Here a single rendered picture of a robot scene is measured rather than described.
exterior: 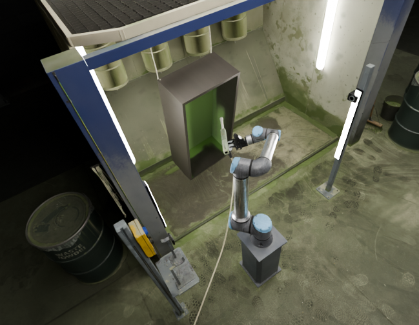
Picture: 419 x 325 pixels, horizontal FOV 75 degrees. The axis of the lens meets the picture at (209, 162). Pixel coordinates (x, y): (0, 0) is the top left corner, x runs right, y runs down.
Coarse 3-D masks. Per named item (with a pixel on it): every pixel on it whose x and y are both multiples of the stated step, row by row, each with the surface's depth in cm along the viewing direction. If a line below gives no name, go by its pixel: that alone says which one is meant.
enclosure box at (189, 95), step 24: (192, 72) 229; (216, 72) 229; (168, 96) 224; (192, 96) 214; (216, 96) 283; (168, 120) 257; (192, 120) 295; (216, 120) 312; (192, 144) 330; (216, 144) 337; (192, 168) 318
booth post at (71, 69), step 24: (72, 48) 140; (48, 72) 125; (72, 72) 130; (72, 96) 137; (96, 96) 143; (96, 120) 151; (120, 144) 169; (120, 168) 181; (120, 192) 193; (144, 192) 207; (144, 216) 223
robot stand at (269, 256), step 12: (276, 240) 232; (252, 252) 227; (264, 252) 226; (276, 252) 236; (240, 264) 285; (252, 264) 247; (264, 264) 238; (276, 264) 259; (252, 276) 268; (264, 276) 260
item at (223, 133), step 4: (220, 120) 269; (224, 128) 257; (224, 132) 253; (224, 136) 250; (224, 140) 246; (224, 144) 243; (224, 148) 239; (228, 148) 240; (224, 152) 238; (228, 152) 239
